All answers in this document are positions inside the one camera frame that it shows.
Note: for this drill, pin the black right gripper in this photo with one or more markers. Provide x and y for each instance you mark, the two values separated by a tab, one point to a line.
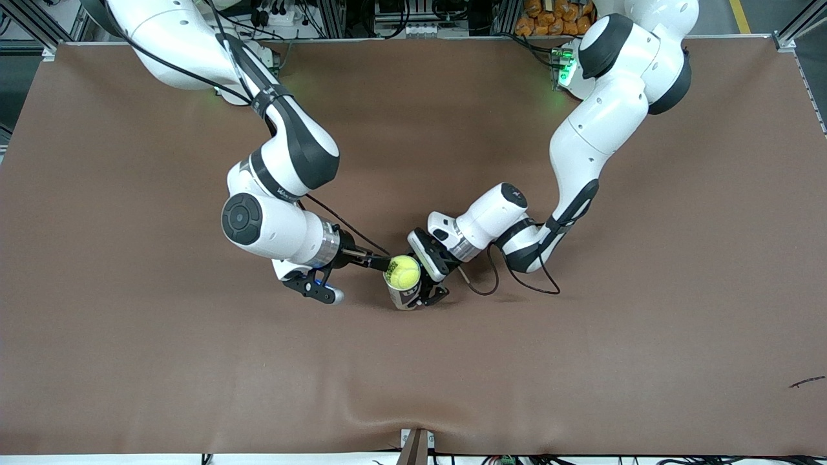
349	256

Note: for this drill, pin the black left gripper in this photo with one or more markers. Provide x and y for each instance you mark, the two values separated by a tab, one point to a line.
431	259

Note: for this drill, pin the yellow tennis ball black print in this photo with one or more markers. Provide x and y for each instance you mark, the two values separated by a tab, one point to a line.
404	271

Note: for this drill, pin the clear tennis ball can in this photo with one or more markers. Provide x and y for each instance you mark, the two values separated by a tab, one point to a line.
406	299

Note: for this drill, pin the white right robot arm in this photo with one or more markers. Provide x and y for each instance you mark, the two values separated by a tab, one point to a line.
271	232

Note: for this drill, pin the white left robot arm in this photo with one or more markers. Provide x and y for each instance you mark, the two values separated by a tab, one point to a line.
601	129

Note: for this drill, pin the brown table cover sheet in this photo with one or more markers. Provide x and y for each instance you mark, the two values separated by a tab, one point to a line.
413	374

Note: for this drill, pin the green plug connector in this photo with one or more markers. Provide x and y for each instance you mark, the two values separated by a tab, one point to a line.
507	460

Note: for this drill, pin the white terminal block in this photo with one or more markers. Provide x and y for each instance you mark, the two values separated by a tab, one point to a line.
436	30

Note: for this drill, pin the black electronics unit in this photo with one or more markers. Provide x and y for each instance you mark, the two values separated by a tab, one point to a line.
400	8

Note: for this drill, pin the white power strip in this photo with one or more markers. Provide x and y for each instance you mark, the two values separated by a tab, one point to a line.
287	18

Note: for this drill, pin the pile of orange packets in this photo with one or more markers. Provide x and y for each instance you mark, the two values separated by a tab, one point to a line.
543	22

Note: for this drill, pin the grey metal bracket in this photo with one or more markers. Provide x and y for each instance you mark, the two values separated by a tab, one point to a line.
417	452

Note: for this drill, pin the aluminium frame profile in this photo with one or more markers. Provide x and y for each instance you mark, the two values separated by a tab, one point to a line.
32	21
801	22

